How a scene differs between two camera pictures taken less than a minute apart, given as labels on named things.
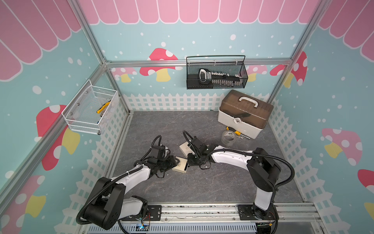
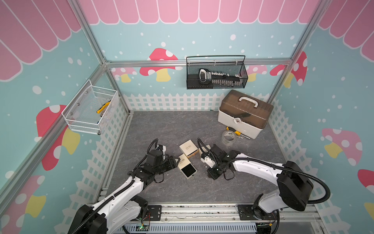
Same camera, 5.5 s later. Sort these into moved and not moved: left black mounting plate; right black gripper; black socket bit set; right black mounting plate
Moved: right black gripper
Not moved: right black mounting plate; left black mounting plate; black socket bit set
